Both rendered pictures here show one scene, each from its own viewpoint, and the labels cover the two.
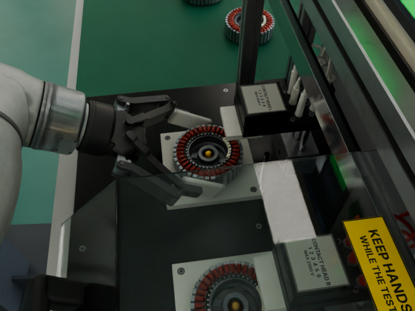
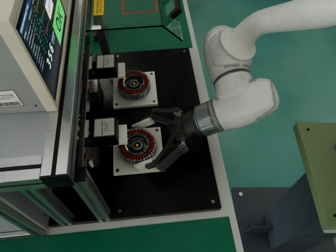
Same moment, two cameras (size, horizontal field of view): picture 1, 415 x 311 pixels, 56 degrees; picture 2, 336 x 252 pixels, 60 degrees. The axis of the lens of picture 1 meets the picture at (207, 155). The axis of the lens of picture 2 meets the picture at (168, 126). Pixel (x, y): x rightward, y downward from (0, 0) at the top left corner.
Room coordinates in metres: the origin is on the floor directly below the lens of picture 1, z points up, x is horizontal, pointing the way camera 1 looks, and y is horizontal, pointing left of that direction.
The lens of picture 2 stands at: (0.80, 0.11, 1.57)
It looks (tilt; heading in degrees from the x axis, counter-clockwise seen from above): 57 degrees down; 182
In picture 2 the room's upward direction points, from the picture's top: straight up
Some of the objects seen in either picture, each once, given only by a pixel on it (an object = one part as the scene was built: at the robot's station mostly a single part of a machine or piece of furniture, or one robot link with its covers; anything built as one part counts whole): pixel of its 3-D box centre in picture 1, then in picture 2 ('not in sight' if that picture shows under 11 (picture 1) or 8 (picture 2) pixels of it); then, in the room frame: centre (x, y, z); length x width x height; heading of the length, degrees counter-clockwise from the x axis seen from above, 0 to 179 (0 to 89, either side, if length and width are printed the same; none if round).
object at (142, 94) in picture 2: not in sight; (134, 84); (0.15, -0.03, 0.80); 0.11 x 0.11 x 0.04
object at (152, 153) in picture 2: (208, 155); (137, 146); (0.39, 0.00, 0.80); 0.11 x 0.11 x 0.04
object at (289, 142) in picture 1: (294, 147); (88, 151); (0.41, -0.14, 0.80); 0.08 x 0.05 x 0.06; 8
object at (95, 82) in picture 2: not in sight; (91, 88); (0.17, -0.18, 0.80); 0.08 x 0.05 x 0.06; 8
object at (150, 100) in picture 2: not in sight; (134, 89); (0.15, -0.03, 0.78); 0.15 x 0.15 x 0.01; 8
